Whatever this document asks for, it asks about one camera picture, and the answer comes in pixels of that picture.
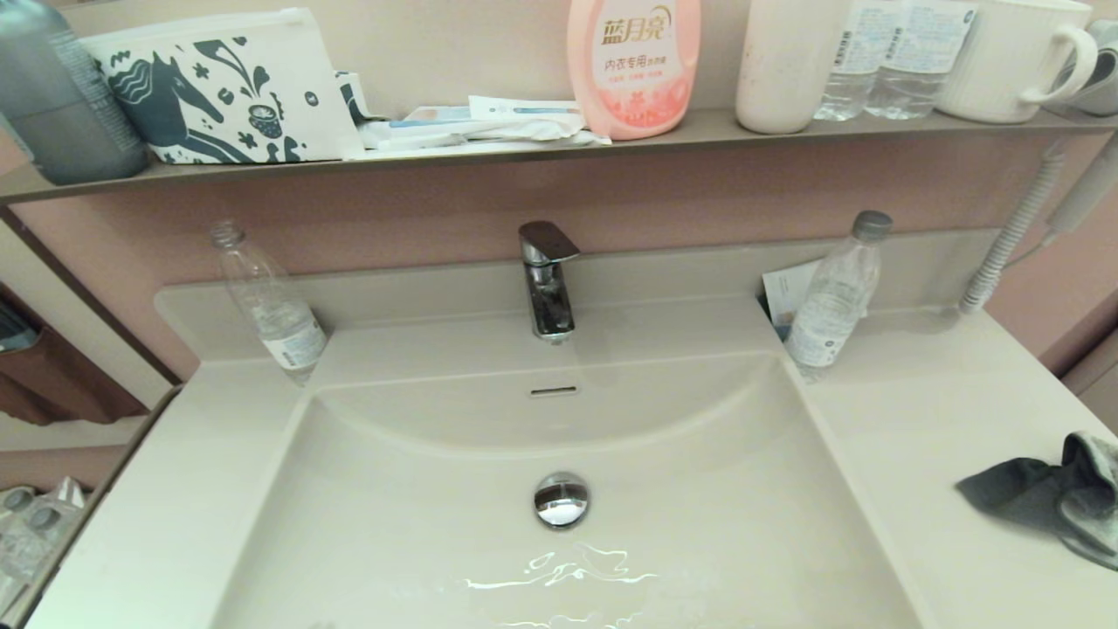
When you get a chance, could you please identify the white paper card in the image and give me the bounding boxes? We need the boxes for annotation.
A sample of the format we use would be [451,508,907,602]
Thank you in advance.
[761,259,826,328]

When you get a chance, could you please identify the cream sink basin countertop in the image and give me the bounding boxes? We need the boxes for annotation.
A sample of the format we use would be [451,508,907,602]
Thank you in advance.
[26,229,1118,629]

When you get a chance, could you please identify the grey plastic bottle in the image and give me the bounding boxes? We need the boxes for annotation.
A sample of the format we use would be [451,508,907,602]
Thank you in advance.
[0,0,149,186]

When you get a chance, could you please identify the brown hanging cloth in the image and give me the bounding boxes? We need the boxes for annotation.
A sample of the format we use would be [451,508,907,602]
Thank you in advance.
[0,323,149,427]

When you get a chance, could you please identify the white blue-striped packet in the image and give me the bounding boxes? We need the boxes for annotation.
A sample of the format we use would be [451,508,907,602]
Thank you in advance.
[404,95,584,128]

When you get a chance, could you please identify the white sachet packet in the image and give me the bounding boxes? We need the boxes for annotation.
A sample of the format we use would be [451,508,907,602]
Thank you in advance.
[358,115,612,156]

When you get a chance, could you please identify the clear uncapped plastic bottle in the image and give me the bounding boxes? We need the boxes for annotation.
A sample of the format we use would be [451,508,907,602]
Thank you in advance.
[210,220,328,385]

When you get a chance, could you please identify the brown wall shelf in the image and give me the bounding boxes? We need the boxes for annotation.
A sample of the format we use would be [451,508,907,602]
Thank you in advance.
[0,107,1118,206]

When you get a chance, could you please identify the white hair dryer handle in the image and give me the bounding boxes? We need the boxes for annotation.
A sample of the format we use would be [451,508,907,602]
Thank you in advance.
[1044,133,1118,237]

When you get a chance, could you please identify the grey microfibre cleaning cloth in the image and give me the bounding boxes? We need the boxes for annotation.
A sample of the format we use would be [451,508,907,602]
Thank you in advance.
[955,430,1118,573]

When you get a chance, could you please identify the white coiled cord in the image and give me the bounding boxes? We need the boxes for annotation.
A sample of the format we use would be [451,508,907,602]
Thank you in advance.
[959,140,1068,315]

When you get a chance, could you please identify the clear labelled water bottle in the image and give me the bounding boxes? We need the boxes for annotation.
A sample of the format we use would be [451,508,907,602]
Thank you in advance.
[814,0,892,122]
[865,0,979,121]

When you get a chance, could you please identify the white pouch with horse print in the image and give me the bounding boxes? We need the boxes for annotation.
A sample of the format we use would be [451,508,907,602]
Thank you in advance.
[80,8,366,165]

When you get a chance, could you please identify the grey hair dryer head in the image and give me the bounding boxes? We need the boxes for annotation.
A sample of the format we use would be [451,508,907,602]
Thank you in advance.
[1048,19,1118,118]

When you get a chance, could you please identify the pink detergent bottle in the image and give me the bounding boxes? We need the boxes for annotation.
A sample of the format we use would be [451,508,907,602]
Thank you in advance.
[566,0,702,142]

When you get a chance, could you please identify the chrome drain stopper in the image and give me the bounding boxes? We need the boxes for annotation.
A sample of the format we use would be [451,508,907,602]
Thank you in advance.
[534,472,590,529]

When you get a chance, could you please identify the white ribbed mug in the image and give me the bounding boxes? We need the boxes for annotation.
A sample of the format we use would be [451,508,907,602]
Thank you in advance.
[935,0,1099,124]

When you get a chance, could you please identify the chrome faucet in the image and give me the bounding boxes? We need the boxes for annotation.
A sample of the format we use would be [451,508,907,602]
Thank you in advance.
[518,220,581,343]

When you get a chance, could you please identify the clear bottle with grey cap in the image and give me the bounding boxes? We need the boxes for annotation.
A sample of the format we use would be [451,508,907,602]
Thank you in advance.
[783,210,894,383]

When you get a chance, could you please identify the cream tumbler cup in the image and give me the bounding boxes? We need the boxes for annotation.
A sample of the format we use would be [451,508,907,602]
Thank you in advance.
[735,0,852,135]

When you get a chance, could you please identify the clear plastic wrapped packs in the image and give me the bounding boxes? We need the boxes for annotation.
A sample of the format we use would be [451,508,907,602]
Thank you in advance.
[0,476,88,612]

